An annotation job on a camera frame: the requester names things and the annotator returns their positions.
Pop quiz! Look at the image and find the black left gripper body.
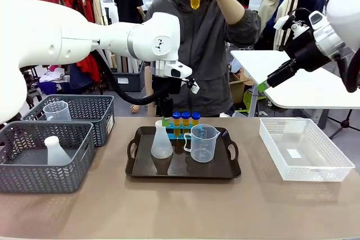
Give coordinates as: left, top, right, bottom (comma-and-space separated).
157, 93, 175, 118

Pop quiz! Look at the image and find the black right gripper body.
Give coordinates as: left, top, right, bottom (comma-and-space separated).
283, 35, 332, 73

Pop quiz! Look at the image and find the white plastic conical flask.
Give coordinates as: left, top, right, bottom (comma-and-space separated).
44, 135, 72, 166
150, 120, 174, 159

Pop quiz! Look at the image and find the clear plastic measuring beaker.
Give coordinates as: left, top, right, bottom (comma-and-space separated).
43, 101, 73, 122
183, 124, 221, 164

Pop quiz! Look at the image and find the person's right forearm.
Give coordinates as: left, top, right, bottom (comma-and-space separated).
144, 61, 157, 117

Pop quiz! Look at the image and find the person's left forearm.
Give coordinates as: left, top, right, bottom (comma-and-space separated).
217, 0, 245, 25

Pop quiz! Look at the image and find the blue test tube rack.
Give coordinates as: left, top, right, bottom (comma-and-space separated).
164, 112, 202, 141

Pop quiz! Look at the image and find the white background table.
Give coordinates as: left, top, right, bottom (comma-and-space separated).
230, 49, 360, 118

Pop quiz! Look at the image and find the green chair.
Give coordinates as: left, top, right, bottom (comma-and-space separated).
242, 89, 267, 111

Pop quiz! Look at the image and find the brown cardboard box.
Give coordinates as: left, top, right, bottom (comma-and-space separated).
229, 72, 254, 106

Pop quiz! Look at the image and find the dark grey storage bin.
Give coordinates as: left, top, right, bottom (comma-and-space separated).
111, 72, 146, 93

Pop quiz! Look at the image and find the dark brown serving tray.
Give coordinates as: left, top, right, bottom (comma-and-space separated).
125, 126, 242, 180

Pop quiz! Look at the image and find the background person beige coat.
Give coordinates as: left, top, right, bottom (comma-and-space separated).
254, 0, 294, 51

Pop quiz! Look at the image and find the person's grey jacket torso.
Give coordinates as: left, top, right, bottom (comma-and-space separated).
145, 0, 262, 117

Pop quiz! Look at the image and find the grey woven plastic basket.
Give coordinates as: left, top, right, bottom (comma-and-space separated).
21, 94, 116, 148
0, 120, 96, 194

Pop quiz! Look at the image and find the black tripod stand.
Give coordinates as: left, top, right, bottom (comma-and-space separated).
328, 109, 360, 140

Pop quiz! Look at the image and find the red hanging garment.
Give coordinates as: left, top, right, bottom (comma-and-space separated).
61, 0, 101, 83

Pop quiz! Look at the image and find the white perforated plastic basket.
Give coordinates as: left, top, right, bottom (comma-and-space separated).
259, 117, 356, 182

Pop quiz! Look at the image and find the pile of clothes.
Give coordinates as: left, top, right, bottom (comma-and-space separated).
36, 65, 71, 96

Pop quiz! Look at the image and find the beige hanging garment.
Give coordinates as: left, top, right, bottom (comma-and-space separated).
89, 0, 107, 26

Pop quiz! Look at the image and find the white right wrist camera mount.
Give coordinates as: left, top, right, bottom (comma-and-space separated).
273, 14, 311, 40

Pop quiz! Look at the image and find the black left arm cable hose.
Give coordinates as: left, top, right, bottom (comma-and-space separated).
93, 49, 173, 106

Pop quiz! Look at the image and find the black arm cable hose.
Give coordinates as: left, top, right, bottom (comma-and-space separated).
93, 49, 173, 106
336, 53, 360, 94

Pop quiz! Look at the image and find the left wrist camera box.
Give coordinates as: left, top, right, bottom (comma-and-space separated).
182, 78, 201, 95

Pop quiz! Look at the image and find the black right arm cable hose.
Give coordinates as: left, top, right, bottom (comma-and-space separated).
336, 53, 360, 94

